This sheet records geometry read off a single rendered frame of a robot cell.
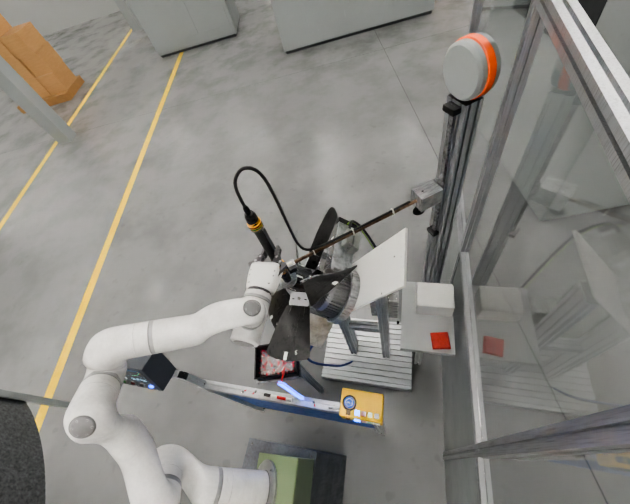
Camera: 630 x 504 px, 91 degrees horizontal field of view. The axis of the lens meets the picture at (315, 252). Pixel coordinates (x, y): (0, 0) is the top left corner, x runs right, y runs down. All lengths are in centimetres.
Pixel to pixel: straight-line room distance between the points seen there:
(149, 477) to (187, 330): 47
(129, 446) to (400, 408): 171
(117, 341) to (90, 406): 16
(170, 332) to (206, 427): 186
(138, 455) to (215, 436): 156
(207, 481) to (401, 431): 141
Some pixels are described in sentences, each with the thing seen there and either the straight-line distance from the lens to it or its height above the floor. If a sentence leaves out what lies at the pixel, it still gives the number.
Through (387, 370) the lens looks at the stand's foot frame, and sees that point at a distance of 235.
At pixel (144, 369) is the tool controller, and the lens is 152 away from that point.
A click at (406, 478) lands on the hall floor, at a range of 237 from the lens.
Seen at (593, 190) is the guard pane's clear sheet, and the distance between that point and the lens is 67.
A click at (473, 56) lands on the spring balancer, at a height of 194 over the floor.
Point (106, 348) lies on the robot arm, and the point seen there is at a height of 173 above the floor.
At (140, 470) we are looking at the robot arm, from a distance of 119.
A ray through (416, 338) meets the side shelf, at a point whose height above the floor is 86.
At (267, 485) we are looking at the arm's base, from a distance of 137.
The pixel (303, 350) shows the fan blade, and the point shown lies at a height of 119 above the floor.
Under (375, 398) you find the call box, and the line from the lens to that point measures 131.
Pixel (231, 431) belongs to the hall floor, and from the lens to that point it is 263.
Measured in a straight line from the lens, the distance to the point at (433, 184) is 127.
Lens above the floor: 237
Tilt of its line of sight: 54 degrees down
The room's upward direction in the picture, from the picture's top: 21 degrees counter-clockwise
